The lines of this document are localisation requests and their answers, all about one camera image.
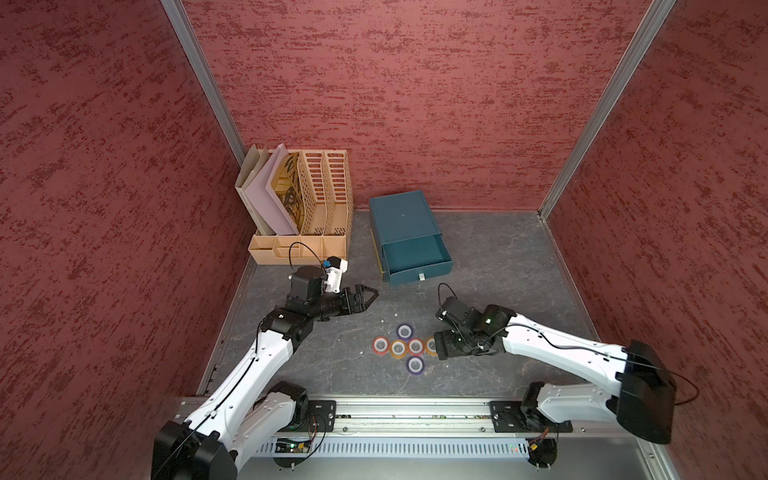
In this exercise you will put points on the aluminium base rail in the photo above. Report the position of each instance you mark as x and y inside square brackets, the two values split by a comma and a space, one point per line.
[410, 416]

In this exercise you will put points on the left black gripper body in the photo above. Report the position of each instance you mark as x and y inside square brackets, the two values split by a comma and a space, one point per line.
[329, 304]

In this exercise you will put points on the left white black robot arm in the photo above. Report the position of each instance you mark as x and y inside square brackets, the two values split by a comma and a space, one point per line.
[217, 439]

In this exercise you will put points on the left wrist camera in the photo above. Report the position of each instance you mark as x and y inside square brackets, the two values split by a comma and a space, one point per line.
[334, 268]

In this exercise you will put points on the teal three-drawer cabinet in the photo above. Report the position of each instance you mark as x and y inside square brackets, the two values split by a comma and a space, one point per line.
[409, 243]

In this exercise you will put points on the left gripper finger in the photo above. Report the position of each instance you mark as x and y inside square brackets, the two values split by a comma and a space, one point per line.
[361, 305]
[363, 292]

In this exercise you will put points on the purple tape roll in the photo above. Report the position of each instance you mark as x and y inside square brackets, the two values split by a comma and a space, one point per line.
[415, 365]
[405, 332]

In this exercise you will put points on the white perforated cable duct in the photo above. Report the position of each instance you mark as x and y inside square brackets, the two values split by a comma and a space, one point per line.
[423, 448]

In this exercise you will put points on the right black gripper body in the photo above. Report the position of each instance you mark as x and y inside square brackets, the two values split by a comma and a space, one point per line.
[456, 344]

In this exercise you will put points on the orange tape roll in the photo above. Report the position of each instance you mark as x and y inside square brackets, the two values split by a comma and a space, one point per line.
[398, 349]
[431, 347]

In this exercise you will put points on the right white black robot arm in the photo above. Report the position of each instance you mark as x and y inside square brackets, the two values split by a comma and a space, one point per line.
[629, 386]

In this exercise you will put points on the beige plastic file organizer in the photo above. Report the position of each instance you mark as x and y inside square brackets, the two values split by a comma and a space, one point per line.
[329, 203]

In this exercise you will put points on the yellow illustrated book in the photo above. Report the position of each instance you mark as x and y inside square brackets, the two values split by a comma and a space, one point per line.
[286, 185]

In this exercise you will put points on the lilac folder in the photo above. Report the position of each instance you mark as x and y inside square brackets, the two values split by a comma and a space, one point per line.
[263, 197]

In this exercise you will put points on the red tape roll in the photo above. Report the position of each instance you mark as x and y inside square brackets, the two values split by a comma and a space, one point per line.
[381, 345]
[415, 347]

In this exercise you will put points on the beige cardboard folder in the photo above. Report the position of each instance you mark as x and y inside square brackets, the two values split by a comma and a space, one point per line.
[254, 160]

